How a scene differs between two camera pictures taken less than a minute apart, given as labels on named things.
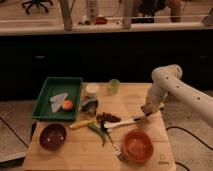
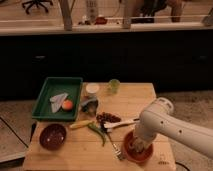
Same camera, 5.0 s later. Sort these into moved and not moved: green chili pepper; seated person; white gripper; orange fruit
Moved: white gripper
Not moved: seated person; orange fruit; green chili pepper
